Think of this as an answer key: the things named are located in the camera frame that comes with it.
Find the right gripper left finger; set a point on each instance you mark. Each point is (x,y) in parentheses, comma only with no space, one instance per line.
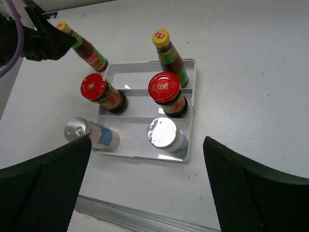
(39,195)

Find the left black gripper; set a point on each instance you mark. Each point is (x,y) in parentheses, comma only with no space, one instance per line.
(45,41)

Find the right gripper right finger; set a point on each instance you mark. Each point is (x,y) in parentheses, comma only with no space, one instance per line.
(251,197)

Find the tall sauce bottle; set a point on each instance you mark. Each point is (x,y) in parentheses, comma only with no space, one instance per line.
(169,58)
(84,49)

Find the red-lid sauce jar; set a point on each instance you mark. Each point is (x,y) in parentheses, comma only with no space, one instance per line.
(98,89)
(165,89)

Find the white silver-cap shaker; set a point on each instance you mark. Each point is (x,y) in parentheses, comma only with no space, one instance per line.
(102,138)
(164,134)

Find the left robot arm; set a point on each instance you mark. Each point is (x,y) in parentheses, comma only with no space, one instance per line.
(8,30)

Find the left black corner label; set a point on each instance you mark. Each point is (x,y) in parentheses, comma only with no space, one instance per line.
(51,15)

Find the white divided organizer tray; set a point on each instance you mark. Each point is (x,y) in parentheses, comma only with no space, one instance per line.
(132,79)

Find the aluminium frame rail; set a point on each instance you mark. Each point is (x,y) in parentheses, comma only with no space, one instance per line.
(134,220)

